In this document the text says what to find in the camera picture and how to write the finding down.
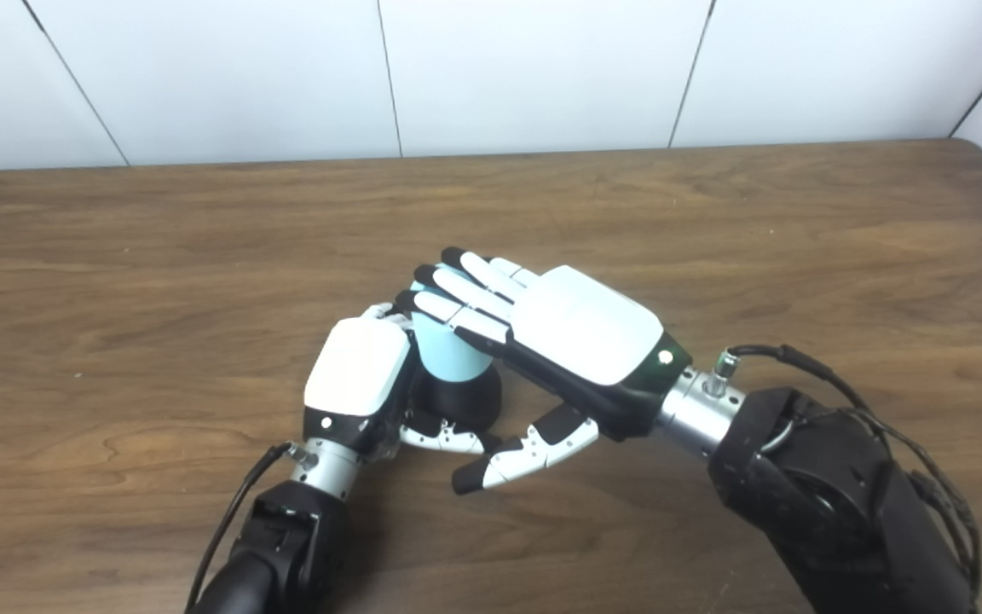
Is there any white and black right hand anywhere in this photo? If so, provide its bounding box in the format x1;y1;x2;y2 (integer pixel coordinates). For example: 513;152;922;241
395;246;693;495

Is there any white and black left hand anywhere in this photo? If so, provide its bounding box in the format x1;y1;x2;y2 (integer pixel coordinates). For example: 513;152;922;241
302;303;502;466

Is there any light-blue hose piece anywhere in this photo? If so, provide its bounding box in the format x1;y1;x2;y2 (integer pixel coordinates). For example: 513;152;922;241
410;264;494;384

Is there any black flared nozzle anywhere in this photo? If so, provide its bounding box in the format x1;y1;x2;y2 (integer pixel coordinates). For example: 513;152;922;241
410;362;503;436

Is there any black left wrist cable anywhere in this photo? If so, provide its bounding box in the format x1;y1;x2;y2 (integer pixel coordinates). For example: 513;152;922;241
184;442;320;614

